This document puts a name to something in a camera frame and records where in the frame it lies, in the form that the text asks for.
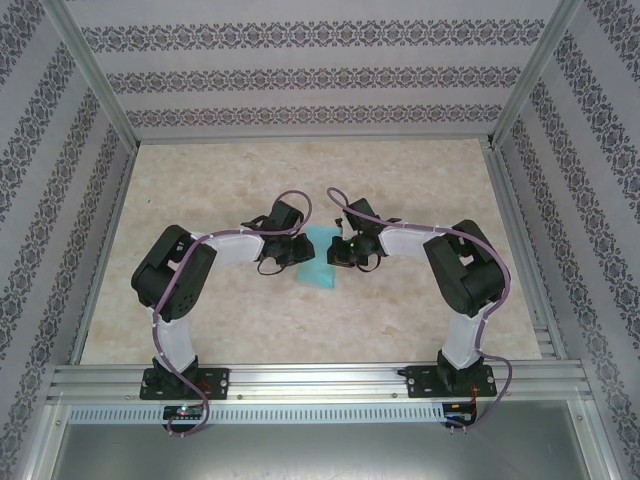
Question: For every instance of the light blue paper sheet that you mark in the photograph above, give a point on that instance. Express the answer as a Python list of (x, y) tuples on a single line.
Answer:
[(317, 275)]

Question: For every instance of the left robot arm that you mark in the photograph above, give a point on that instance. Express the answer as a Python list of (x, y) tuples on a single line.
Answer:
[(172, 272)]

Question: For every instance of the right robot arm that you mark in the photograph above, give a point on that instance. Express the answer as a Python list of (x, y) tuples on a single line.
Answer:
[(465, 272)]

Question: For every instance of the grey metal sheet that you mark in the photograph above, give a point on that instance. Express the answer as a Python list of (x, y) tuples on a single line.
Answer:
[(320, 455)]

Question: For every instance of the aluminium corner upright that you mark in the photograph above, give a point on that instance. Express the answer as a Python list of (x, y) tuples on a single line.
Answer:
[(597, 445), (47, 445)]

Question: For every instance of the aluminium frame crossbar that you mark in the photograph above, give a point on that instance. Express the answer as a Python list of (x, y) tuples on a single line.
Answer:
[(310, 137)]

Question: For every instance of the aluminium mounting rail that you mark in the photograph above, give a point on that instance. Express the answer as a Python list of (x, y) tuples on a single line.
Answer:
[(320, 382)]

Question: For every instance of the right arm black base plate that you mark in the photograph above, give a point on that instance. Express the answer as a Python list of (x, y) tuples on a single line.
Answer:
[(420, 382)]

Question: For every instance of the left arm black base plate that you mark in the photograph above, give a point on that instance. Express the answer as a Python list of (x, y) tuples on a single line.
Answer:
[(220, 382)]

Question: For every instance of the aluminium side rail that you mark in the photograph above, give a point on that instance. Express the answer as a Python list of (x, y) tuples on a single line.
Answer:
[(107, 250), (523, 250)]

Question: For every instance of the aluminium frame post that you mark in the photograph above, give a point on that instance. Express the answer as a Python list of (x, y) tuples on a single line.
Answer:
[(528, 75), (100, 75)]

